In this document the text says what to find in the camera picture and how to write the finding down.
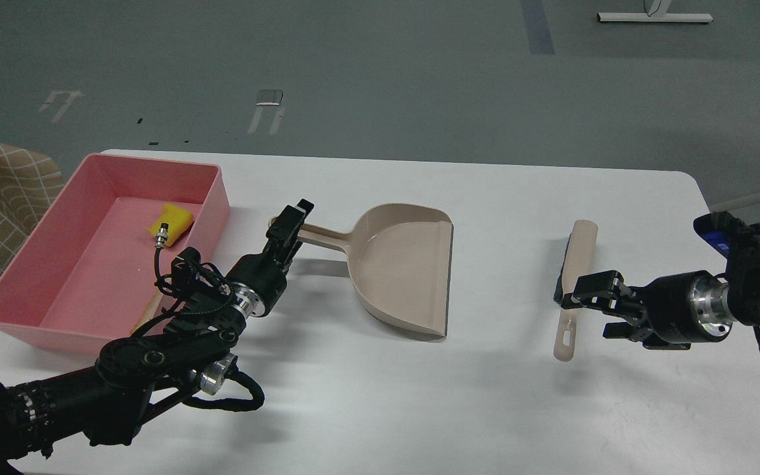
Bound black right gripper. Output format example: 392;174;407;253
561;269;732;350

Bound yellow green sponge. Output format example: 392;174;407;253
148;203;194;249

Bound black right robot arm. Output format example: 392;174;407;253
553;212;760;354

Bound white desk leg base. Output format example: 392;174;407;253
596;1;714;24

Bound white bread slice piece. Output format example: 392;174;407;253
129;291;165;336

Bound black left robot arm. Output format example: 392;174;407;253
0;199;314;474

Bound beige plastic dustpan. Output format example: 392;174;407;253
298;203;455;339

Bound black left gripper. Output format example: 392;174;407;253
227;199;315;317

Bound pink plastic bin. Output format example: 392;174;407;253
0;154;230;356

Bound grey floor outlet plate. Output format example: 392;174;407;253
255;89;284;106

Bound beige hand brush black bristles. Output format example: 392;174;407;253
553;220;599;363

